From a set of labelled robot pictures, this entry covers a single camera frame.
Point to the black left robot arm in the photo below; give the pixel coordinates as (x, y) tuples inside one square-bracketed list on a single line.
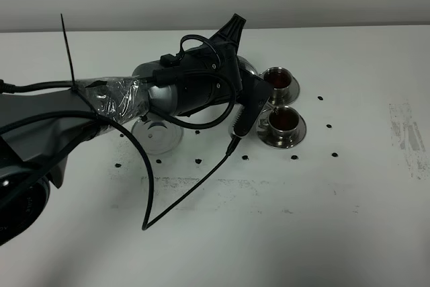
[(42, 123)]

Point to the far stainless steel teacup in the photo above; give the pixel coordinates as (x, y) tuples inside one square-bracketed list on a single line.
[(279, 78)]

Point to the stainless steel saucer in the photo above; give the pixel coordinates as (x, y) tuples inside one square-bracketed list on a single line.
[(291, 95), (283, 143)]

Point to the near stainless steel teacup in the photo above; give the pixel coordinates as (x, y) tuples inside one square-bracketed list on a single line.
[(279, 122)]

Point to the far stainless steel saucer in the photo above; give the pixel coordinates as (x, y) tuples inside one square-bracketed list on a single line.
[(291, 95)]

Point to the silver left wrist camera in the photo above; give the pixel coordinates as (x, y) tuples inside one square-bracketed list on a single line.
[(252, 100)]

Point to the stainless steel teapot coaster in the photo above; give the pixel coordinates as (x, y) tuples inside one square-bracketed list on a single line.
[(157, 136)]

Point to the stainless steel teacup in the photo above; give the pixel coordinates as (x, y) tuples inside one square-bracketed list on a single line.
[(279, 122), (279, 78)]

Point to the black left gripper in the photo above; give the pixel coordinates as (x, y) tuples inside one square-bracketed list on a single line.
[(217, 54)]

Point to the near stainless steel saucer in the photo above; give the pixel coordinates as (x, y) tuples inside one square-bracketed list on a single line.
[(283, 143)]

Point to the black cable tie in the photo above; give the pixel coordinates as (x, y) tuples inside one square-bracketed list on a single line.
[(64, 32)]

